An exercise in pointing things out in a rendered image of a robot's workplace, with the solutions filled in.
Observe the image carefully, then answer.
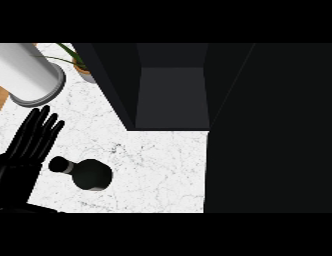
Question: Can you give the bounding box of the white paper towel roll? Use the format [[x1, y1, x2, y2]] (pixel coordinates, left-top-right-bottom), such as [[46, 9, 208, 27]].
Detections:
[[0, 43, 68, 108]]

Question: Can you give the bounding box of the dark grey cabinet door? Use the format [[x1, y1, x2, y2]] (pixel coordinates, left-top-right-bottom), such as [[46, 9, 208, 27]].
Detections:
[[203, 43, 332, 214]]

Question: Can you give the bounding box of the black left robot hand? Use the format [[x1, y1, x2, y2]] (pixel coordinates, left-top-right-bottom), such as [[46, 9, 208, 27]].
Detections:
[[0, 105, 68, 214]]

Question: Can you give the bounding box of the dark grey open cabinet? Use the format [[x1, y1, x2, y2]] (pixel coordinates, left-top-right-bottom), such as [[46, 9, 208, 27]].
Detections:
[[73, 43, 257, 131]]

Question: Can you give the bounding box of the potted green plant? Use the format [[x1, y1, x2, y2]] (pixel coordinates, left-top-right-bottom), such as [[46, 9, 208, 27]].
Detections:
[[34, 43, 98, 84]]

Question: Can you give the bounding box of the dark green wine bottle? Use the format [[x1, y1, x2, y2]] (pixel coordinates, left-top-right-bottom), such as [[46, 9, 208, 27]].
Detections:
[[47, 155, 115, 192]]

